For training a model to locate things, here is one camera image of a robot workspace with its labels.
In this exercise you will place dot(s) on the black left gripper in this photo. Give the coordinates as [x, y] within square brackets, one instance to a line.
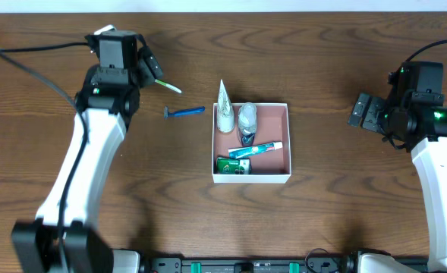
[149, 64]

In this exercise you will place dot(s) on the white Pantene tube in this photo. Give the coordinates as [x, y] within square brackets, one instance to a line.
[225, 114]

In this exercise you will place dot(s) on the white box pink interior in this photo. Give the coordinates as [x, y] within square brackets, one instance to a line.
[267, 168]

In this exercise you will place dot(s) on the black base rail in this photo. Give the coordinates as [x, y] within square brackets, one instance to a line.
[318, 264]

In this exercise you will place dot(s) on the Colgate toothpaste tube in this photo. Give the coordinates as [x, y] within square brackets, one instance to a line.
[249, 151]

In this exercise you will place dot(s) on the clear soap pump bottle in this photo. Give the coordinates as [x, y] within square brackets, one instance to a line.
[247, 123]

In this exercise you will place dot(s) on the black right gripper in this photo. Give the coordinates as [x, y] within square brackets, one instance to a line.
[365, 111]

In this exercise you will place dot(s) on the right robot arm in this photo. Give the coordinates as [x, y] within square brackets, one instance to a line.
[428, 149]

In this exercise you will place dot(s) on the green soap bar pack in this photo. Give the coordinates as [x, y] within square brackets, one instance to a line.
[233, 165]

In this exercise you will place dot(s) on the blue disposable razor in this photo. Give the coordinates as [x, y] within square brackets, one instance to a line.
[182, 112]

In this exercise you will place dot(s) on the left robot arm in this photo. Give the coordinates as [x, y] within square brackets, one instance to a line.
[63, 236]

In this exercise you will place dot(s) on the green white toothbrush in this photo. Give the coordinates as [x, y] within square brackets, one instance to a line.
[169, 86]

